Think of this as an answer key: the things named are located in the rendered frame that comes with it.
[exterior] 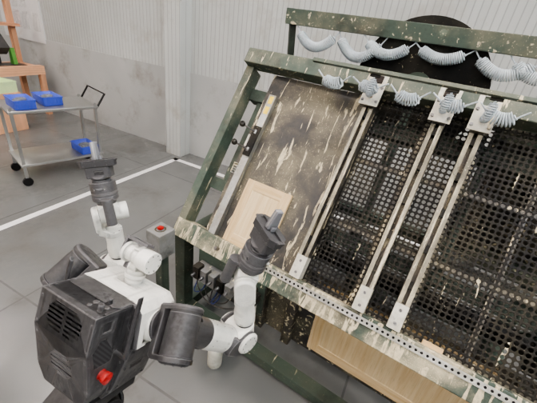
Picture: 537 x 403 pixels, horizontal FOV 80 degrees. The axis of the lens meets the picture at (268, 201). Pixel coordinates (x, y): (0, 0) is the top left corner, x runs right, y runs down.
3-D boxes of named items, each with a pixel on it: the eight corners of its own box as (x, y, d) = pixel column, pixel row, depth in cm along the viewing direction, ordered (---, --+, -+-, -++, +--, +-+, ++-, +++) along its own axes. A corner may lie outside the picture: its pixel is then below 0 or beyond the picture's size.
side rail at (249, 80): (188, 218, 219) (178, 216, 209) (253, 73, 222) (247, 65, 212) (195, 221, 217) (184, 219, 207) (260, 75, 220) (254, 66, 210)
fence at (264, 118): (211, 232, 203) (208, 231, 200) (272, 97, 206) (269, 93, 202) (217, 235, 201) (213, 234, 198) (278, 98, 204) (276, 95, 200)
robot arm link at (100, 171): (84, 158, 116) (92, 189, 120) (72, 163, 107) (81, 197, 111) (120, 155, 117) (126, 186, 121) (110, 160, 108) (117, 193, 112)
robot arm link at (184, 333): (208, 361, 90) (177, 358, 79) (183, 357, 94) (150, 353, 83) (216, 318, 95) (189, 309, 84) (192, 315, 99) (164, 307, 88)
